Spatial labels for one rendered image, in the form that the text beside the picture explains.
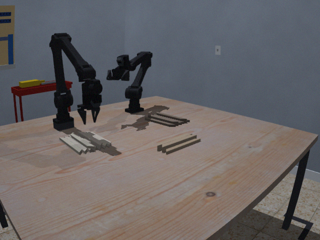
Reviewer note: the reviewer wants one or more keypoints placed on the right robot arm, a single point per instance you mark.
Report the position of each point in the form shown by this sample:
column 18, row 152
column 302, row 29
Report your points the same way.
column 85, row 71

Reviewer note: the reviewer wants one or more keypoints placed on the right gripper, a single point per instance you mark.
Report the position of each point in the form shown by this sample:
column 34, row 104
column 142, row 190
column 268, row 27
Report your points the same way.
column 83, row 113

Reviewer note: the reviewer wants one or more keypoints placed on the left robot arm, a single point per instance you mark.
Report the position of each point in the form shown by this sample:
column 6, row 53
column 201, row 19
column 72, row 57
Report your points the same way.
column 134, row 92

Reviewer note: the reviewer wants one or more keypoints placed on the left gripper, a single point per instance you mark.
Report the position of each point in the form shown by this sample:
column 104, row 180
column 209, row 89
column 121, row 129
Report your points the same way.
column 118, row 74

